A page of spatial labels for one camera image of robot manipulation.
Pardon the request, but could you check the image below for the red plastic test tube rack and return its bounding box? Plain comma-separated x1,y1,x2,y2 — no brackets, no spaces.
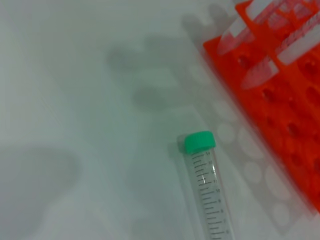
202,0,320,216

